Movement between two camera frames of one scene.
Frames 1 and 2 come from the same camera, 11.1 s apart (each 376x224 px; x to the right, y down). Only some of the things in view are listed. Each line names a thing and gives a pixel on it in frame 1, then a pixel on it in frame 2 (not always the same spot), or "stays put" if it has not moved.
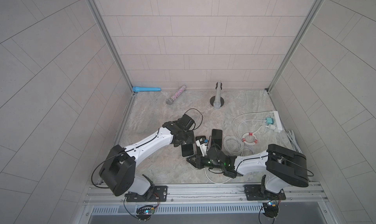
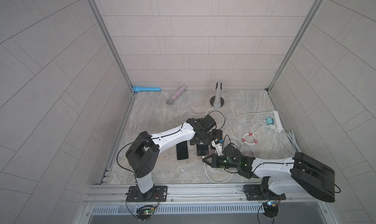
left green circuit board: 144,212 stays put
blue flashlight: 136,89 stays put
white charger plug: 271,126 stays put
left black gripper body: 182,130 to 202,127
